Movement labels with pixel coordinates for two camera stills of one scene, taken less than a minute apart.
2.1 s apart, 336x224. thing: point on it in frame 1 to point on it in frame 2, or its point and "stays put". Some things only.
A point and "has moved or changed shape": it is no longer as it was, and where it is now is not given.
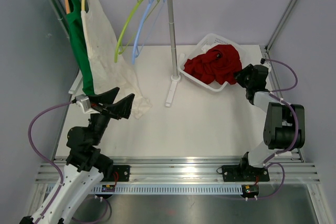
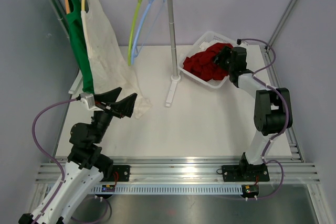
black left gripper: (121, 108) stays put
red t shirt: (218, 63) stays put
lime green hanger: (121, 50) has moved or changed shape
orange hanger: (67, 10) stays put
